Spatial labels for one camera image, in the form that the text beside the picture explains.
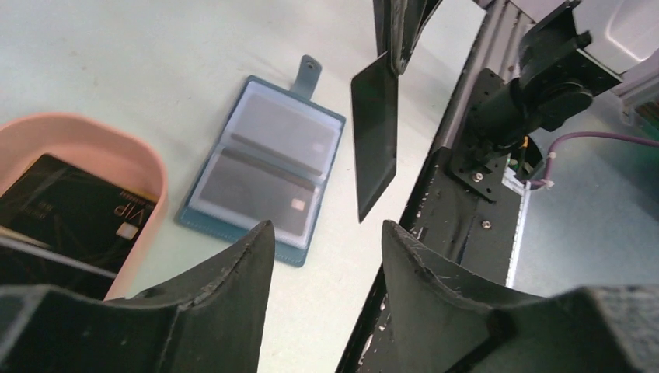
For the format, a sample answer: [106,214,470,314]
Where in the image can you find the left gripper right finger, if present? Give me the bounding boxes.
[382,221,658,372]

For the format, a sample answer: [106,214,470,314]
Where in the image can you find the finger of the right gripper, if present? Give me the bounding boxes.
[373,0,442,75]

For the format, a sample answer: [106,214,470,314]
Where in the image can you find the blue card holder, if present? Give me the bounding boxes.
[177,55,346,267]

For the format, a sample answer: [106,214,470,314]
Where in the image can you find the pink oval tray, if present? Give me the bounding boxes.
[1,113,169,299]

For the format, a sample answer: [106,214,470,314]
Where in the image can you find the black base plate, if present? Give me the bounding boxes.
[336,148,522,372]

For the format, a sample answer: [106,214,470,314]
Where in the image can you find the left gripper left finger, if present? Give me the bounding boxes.
[1,221,275,372]

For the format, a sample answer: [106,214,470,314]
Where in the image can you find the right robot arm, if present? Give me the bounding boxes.
[350,1,658,214]

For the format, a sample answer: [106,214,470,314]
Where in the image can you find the aluminium frame rail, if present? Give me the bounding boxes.
[432,0,533,149]

